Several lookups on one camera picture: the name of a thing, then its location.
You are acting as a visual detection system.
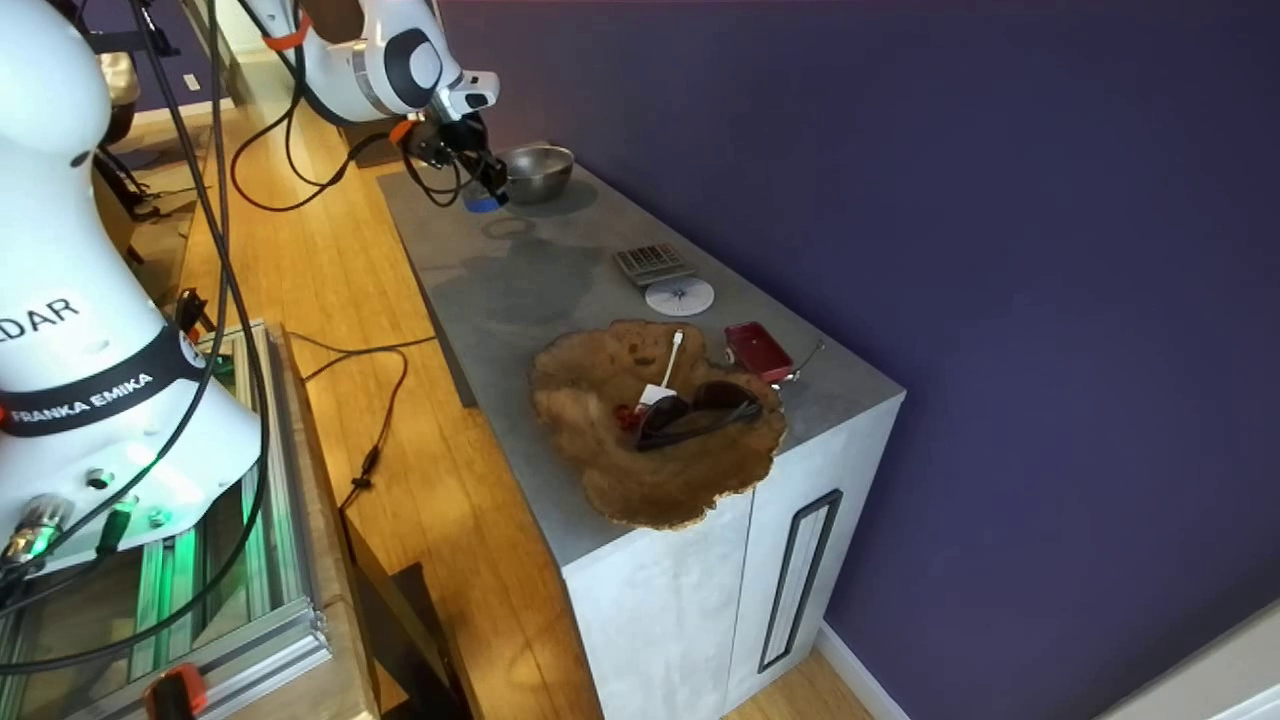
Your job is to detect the wooden decor bowl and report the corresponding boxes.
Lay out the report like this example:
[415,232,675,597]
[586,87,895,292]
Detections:
[527,318,790,531]

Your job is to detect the black door handle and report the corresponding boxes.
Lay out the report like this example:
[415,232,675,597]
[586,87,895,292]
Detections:
[756,488,845,674]

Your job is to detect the white round coaster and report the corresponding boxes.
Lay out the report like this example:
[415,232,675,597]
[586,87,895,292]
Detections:
[644,276,717,318]

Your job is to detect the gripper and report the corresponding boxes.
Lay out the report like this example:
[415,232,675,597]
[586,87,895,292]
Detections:
[405,113,512,207]

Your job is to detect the red case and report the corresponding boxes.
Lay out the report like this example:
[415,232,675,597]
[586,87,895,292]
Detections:
[723,320,797,385]

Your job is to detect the white adapter cable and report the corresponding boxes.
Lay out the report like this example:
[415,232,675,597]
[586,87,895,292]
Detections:
[637,329,687,410]

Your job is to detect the black panel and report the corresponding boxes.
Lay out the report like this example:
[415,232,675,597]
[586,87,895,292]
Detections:
[340,508,473,720]

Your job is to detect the orange clamp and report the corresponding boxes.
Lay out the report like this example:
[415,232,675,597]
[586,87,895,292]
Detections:
[143,663,208,720]
[174,288,217,343]

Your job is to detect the grey cabinet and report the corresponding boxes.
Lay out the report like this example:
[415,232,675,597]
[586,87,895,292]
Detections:
[376,140,908,720]

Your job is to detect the grey calculator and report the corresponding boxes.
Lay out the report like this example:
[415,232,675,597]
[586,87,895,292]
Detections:
[612,241,700,288]

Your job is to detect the dark sunglasses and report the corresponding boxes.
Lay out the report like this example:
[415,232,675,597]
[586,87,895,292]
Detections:
[634,379,764,454]

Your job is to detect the black cable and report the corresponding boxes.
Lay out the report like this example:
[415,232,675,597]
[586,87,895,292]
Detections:
[284,330,439,513]

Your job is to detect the cabinet door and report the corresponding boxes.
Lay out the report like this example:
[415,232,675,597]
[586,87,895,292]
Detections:
[724,398,904,713]
[563,488,757,720]

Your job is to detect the chair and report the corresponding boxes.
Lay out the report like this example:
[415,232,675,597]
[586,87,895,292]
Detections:
[92,50,166,223]

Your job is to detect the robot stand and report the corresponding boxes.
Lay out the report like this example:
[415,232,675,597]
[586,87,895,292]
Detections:
[0,318,381,720]

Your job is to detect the metal bowl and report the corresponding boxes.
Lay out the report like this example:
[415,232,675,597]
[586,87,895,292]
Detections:
[500,145,577,205]

